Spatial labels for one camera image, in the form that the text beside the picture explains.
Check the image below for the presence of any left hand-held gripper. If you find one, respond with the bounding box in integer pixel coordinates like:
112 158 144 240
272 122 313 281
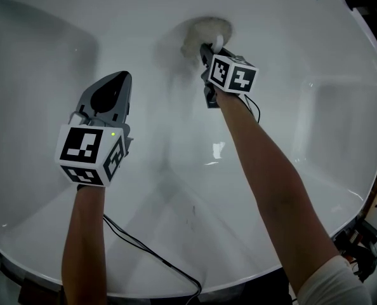
54 71 135 187

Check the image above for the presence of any white fluffy cleaning cloth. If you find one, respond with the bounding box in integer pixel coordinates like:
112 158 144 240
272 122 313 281
179 17 233 58

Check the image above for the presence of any white bathtub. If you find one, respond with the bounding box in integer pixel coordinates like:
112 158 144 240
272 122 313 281
0 0 377 299

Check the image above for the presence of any person's right forearm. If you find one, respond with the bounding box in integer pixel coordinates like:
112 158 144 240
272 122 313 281
215 90 342 294

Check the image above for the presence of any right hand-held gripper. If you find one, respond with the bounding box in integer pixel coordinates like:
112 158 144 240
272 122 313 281
200 44 260 109

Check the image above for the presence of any thin black cable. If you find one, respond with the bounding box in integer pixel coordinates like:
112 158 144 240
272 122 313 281
244 94 262 124
103 213 204 305

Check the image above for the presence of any person's left forearm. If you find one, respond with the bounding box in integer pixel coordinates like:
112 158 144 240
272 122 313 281
61 184 109 305

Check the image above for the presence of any person's white shirt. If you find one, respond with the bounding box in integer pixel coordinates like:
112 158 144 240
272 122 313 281
298 254 374 305

